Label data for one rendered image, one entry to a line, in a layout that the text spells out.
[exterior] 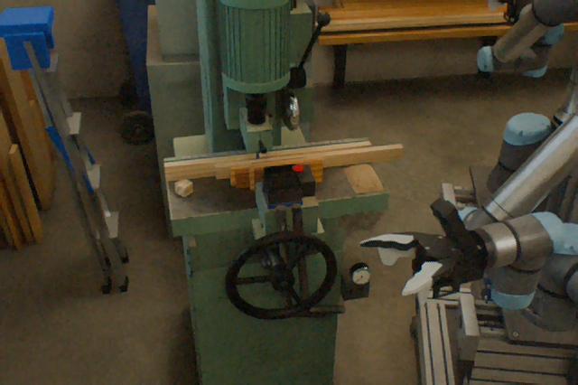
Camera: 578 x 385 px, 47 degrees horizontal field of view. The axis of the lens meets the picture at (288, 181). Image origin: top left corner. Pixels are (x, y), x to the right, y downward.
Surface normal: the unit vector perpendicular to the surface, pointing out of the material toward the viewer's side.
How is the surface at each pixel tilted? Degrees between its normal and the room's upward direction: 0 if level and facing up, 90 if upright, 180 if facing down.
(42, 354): 0
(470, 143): 0
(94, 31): 90
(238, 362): 90
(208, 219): 90
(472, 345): 90
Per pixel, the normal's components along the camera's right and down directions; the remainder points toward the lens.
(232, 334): 0.22, 0.56
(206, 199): 0.01, -0.82
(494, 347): -0.10, 0.57
